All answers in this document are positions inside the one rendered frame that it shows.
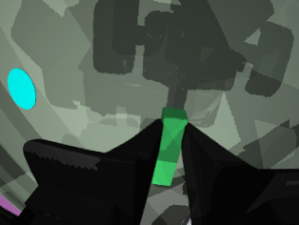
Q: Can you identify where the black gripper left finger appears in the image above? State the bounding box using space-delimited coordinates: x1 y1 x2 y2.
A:
23 119 164 225

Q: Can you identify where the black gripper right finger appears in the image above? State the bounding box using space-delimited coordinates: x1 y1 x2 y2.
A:
181 123 299 225

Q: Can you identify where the green rectangular post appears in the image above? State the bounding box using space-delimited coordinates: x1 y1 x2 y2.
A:
150 108 188 186

